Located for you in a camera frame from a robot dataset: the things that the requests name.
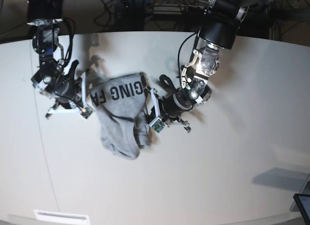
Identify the grey T-shirt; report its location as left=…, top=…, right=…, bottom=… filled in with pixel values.
left=90, top=73, right=150, bottom=160

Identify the gripper body, image left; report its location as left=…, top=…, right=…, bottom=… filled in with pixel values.
left=52, top=77, right=82, bottom=109

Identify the black tablet screen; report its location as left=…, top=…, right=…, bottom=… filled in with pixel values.
left=294, top=193, right=310, bottom=225

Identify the gripper body, image right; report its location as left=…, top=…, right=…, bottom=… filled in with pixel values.
left=151, top=93, right=193, bottom=122

